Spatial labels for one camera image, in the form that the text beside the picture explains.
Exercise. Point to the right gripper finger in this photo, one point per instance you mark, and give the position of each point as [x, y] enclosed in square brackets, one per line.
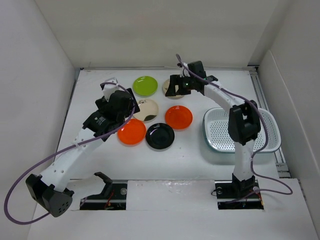
[184, 86]
[173, 87]

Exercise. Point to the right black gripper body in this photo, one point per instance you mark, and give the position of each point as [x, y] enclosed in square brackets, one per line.
[192, 80]

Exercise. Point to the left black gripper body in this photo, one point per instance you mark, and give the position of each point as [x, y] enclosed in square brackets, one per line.
[102, 103]

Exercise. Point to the beige plate with black blot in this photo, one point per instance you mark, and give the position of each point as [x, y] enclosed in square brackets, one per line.
[149, 110]

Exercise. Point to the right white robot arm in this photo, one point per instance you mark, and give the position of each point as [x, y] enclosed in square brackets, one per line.
[244, 122]

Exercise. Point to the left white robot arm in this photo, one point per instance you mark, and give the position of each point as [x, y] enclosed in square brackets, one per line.
[49, 188]

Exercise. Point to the white perforated plastic bin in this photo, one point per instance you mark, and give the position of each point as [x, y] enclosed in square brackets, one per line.
[215, 130]

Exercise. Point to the orange plate left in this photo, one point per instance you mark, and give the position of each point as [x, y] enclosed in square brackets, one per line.
[132, 133]

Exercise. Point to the orange plate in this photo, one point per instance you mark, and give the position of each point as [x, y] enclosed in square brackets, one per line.
[132, 133]
[178, 117]

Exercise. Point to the green plate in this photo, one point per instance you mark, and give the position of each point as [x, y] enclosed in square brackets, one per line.
[145, 86]

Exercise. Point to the orange plate right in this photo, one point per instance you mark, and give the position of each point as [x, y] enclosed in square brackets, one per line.
[178, 117]

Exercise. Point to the black plate centre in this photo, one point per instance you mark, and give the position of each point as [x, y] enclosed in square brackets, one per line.
[160, 136]

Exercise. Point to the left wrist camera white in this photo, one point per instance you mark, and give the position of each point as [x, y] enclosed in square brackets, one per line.
[108, 87]

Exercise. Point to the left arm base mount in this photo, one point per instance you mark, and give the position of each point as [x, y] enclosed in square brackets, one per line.
[113, 196]

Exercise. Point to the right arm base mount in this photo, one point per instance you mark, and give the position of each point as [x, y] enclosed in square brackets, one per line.
[229, 199]

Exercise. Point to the aluminium rail right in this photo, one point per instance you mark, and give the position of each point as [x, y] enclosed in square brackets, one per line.
[274, 137]

